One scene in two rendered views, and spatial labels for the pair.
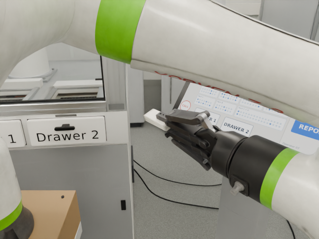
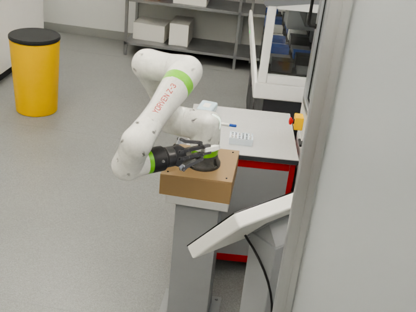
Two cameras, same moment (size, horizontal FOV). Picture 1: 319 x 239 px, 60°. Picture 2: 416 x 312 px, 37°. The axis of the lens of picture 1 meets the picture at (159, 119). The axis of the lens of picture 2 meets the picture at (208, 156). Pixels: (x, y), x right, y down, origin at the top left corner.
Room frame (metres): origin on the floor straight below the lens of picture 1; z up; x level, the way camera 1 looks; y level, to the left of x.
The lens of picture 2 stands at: (0.74, -2.10, 2.16)
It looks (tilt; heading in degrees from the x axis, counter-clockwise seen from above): 27 degrees down; 96
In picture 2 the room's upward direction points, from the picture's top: 6 degrees clockwise
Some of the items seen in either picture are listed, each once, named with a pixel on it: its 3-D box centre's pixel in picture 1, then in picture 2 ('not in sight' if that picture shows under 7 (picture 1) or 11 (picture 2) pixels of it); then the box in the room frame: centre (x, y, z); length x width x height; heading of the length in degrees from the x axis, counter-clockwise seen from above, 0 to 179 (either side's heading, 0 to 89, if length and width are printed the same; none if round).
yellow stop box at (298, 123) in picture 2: not in sight; (298, 121); (0.87, 1.00, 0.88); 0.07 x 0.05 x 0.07; 96
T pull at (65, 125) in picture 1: (65, 127); not in sight; (0.93, 0.36, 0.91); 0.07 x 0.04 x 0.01; 96
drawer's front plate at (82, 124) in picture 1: (68, 131); not in sight; (0.96, 0.36, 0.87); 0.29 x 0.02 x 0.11; 96
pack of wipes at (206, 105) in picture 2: not in sight; (206, 108); (0.35, 1.22, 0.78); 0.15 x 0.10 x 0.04; 84
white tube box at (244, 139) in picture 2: not in sight; (241, 138); (0.59, 0.89, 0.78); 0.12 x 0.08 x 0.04; 4
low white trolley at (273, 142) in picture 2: not in sight; (234, 189); (0.58, 1.05, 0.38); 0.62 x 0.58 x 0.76; 96
